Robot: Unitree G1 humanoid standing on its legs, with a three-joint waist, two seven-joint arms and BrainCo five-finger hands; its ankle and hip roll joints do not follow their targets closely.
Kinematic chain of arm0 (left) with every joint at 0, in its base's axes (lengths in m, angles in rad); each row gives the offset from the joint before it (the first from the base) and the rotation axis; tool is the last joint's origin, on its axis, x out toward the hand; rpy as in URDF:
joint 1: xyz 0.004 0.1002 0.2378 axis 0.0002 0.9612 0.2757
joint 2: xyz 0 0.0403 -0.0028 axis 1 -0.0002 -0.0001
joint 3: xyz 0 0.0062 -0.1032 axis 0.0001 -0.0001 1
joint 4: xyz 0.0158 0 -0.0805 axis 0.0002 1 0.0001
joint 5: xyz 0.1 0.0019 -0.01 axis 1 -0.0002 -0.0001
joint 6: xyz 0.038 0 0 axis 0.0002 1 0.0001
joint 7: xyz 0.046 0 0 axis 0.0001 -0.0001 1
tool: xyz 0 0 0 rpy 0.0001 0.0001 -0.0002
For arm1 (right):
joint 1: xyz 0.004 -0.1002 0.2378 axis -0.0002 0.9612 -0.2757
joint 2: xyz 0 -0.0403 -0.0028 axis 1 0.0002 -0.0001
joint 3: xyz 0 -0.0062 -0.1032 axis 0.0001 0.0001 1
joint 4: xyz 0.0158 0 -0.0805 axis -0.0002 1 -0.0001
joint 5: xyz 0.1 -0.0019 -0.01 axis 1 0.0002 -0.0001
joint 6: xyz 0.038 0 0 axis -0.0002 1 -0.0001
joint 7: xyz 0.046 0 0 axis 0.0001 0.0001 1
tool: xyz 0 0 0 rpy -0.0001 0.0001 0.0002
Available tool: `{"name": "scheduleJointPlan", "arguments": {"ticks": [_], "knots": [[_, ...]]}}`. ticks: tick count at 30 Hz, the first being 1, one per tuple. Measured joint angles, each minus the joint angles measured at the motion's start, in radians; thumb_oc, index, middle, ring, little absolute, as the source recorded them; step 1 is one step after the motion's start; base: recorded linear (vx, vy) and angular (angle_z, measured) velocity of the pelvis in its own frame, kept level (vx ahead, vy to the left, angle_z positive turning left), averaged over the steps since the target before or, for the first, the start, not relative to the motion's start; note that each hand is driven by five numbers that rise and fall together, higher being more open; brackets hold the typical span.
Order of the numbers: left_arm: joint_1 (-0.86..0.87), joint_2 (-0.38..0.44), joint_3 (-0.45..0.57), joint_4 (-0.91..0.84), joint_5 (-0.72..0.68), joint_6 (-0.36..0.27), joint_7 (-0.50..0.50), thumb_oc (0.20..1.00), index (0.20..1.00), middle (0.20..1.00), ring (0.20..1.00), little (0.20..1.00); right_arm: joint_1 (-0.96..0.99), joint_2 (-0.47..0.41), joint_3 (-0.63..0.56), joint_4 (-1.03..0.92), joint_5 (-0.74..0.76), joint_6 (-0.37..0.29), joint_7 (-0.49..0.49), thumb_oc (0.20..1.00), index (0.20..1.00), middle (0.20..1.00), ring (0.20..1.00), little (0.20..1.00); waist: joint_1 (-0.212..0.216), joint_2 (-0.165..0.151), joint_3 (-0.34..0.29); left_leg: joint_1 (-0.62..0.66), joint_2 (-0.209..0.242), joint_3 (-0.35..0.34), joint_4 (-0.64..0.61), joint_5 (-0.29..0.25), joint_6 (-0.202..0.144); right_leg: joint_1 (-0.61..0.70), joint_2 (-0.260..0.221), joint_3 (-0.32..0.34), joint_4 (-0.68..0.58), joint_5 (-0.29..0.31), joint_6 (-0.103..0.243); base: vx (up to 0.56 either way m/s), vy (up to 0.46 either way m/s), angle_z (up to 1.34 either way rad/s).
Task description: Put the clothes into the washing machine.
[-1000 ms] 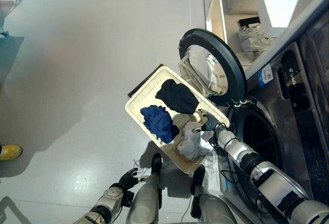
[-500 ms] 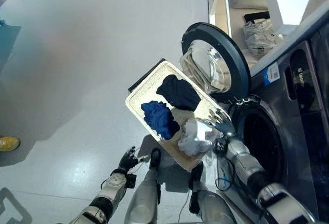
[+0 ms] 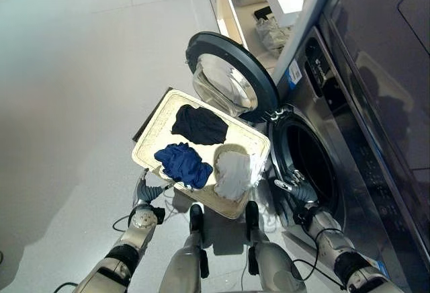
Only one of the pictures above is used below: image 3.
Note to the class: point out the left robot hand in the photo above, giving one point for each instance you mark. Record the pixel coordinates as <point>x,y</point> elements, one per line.
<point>146,191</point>

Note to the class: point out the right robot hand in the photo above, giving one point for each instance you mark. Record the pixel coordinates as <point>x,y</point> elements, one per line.
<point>302,190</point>

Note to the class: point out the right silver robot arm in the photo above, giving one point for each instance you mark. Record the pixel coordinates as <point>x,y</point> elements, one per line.
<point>339,249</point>

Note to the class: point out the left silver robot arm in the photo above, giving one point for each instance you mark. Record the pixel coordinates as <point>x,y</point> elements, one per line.
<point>124,249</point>

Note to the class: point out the grey front-load washing machine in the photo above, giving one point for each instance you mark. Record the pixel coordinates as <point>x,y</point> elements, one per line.
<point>356,145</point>

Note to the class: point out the round washing machine door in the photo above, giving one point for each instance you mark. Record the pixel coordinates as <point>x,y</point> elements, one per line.
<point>231,78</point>

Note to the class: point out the blue garment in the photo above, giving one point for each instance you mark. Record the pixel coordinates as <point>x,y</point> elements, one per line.
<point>184,164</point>

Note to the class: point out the cream plastic laundry basket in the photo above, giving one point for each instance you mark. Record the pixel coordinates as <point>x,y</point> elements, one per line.
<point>201,152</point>

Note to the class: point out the grey white garment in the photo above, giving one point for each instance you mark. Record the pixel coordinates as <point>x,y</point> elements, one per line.
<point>234,174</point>

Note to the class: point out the right silver robot leg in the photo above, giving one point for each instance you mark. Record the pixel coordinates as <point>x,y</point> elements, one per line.
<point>272,259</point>

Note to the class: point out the silver robot leg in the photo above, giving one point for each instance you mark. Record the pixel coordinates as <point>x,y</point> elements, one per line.
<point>272,259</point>
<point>188,259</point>

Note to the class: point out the left silver robot leg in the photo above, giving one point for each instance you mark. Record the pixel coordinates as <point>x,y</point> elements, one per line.
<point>188,259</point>

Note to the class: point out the black garment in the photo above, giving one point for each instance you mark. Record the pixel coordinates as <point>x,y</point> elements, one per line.
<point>200,125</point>

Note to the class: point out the blue energy label sticker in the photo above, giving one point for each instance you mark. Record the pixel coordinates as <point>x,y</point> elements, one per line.
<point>294,73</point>

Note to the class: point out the crumpled light cloth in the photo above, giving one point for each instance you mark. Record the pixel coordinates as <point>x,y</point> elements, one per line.
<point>272,34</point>

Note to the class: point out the small black box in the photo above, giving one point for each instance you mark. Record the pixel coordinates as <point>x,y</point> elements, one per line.
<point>262,13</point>

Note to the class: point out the white shelf unit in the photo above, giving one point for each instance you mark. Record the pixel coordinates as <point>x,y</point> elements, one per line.
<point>248,7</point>

